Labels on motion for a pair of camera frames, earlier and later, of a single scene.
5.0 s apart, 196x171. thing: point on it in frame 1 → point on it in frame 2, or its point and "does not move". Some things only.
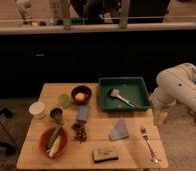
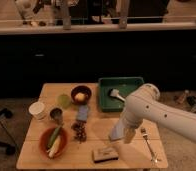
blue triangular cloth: [120, 131] does not move
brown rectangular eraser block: [104, 155] does not move
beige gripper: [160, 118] → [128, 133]
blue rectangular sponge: [82, 112] does not move
